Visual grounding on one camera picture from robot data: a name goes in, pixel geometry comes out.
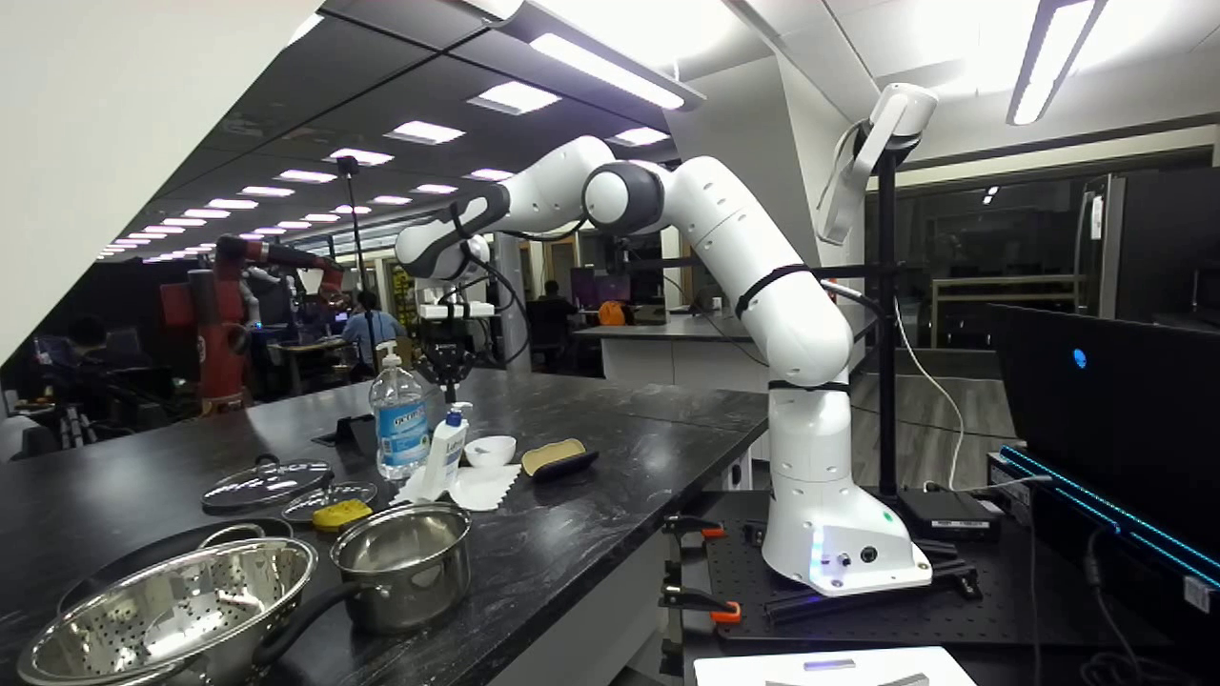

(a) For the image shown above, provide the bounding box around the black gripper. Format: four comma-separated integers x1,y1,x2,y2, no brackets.
432,266,498,410

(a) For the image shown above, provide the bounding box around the clear water bottle blue label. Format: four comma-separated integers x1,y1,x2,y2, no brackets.
371,338,434,490

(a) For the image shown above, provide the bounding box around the person in blue shirt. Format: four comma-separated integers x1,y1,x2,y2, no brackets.
339,285,403,374

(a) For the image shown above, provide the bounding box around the white paper towel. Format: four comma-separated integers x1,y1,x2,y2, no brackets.
442,463,526,518

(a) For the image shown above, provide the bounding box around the tan and black scrub sponge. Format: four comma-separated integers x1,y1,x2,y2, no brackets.
517,436,602,483

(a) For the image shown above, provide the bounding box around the yellow sponge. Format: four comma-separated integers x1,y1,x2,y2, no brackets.
310,496,379,537

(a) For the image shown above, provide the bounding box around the black clamp orange tip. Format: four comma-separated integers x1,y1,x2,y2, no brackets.
661,512,731,552
661,565,746,638

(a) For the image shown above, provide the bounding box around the long ceiling light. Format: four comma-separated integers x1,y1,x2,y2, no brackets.
452,0,705,116
1005,0,1103,131

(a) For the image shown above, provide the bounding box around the steel perforated colander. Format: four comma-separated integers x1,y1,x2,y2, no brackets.
11,524,320,686

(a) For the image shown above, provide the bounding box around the white marker paper sheet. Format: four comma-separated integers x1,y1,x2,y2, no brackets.
691,646,982,686

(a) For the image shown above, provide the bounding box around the black box at stand base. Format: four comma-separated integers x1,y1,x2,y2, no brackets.
892,483,1005,537

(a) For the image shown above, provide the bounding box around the black monitor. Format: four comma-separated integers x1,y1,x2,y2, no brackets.
989,303,1220,642

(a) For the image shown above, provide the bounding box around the steel saucepan black handle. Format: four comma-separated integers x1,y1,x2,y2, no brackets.
253,498,475,672

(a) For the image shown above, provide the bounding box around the black camera stand pole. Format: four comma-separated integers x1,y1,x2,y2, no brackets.
867,139,906,502

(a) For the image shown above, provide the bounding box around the white camera on stand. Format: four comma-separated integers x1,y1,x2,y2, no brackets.
851,79,942,185

